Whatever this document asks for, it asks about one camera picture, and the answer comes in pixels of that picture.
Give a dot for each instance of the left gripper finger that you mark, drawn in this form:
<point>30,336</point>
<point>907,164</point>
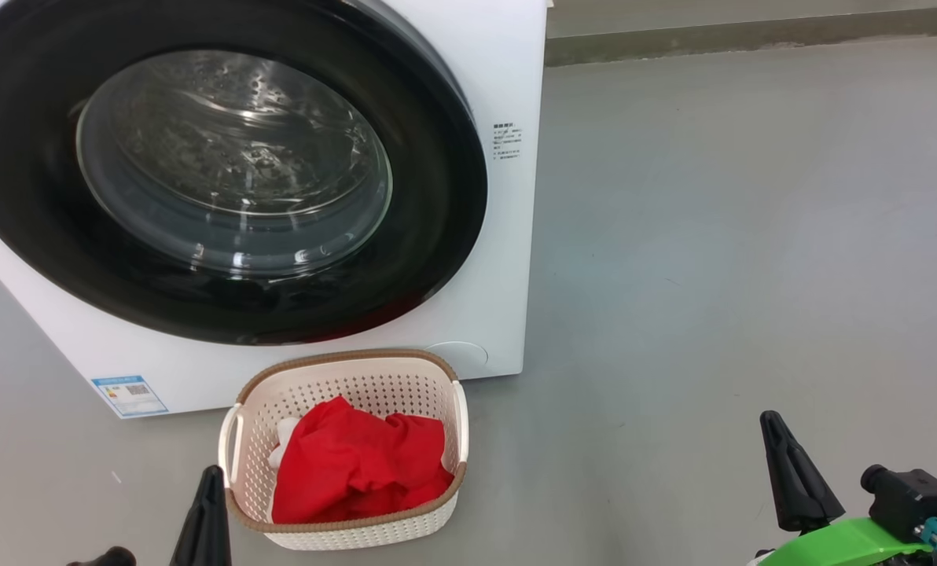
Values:
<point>218,534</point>
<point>193,534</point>

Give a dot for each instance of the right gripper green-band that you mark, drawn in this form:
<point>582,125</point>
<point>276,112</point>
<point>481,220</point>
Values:
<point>846,546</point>

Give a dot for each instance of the white garment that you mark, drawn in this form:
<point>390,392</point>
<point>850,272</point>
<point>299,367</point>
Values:
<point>286,440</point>

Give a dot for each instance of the red garment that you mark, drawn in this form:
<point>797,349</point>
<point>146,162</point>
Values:
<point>350,472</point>

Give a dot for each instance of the washing machine glass door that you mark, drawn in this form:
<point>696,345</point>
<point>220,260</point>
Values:
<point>44,236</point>

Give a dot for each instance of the cream perforated laundry basket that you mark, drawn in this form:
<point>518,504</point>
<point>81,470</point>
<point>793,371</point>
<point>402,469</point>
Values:
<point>343,377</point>

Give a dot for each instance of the white front-load washing machine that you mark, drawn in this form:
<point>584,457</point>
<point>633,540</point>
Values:
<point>500,275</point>

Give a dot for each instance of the blue energy label sticker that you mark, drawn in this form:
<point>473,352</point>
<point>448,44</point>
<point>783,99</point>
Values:
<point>130,395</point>

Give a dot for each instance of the round white filter cover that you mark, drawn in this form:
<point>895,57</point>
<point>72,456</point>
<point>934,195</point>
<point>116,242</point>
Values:
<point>459,358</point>

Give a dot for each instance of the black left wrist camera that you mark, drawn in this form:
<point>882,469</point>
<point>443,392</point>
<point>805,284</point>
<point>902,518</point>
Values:
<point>103,558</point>

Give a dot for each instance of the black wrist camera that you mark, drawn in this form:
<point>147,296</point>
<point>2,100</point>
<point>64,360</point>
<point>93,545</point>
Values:
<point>913,503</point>
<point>103,558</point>

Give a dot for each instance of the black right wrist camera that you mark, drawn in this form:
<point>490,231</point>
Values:
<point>913,503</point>

